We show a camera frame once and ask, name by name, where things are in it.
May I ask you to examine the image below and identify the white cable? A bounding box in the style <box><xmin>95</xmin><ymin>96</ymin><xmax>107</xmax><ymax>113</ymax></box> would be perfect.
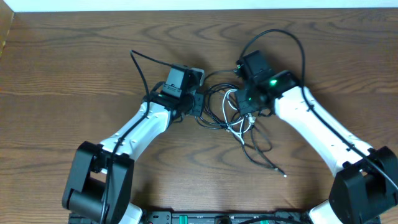
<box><xmin>221</xmin><ymin>88</ymin><xmax>257</xmax><ymax>146</ymax></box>

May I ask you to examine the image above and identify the thick black USB cable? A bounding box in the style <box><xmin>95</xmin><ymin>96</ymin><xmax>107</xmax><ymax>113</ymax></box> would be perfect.
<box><xmin>195</xmin><ymin>82</ymin><xmax>274</xmax><ymax>153</ymax></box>

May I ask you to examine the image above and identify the thin black cable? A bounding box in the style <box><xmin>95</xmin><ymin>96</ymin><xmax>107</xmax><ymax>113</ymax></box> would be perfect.
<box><xmin>194</xmin><ymin>68</ymin><xmax>287</xmax><ymax>179</ymax></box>

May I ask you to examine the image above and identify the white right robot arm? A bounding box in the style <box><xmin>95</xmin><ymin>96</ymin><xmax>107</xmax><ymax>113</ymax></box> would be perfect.
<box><xmin>234</xmin><ymin>69</ymin><xmax>397</xmax><ymax>223</ymax></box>

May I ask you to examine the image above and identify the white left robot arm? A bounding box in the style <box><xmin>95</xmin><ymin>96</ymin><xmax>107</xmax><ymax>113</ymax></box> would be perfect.
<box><xmin>62</xmin><ymin>93</ymin><xmax>204</xmax><ymax>223</ymax></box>

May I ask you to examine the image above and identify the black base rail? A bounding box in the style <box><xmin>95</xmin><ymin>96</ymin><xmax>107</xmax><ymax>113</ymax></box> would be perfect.
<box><xmin>68</xmin><ymin>202</ymin><xmax>382</xmax><ymax>224</ymax></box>

